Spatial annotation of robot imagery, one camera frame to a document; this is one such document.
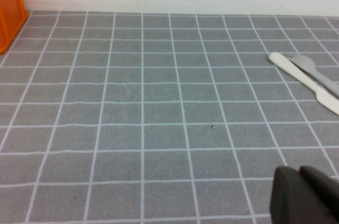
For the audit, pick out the orange plastic cutlery holder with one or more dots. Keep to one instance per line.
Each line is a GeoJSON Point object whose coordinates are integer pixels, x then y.
{"type": "Point", "coordinates": [10, 9]}

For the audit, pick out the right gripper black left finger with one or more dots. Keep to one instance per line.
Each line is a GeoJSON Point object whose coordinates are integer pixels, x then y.
{"type": "Point", "coordinates": [288, 200]}

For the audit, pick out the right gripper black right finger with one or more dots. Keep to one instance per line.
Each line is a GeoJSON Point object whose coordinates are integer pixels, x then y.
{"type": "Point", "coordinates": [328, 195]}

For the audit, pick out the white plastic knife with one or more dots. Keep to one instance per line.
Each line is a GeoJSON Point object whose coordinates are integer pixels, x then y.
{"type": "Point", "coordinates": [291, 71]}

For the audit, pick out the grey white-grid tablecloth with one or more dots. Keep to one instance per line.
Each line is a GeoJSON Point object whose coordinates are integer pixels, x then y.
{"type": "Point", "coordinates": [159, 102]}

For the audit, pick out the grey plastic fork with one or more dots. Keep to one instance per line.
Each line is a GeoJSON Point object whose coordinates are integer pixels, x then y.
{"type": "Point", "coordinates": [307, 64]}

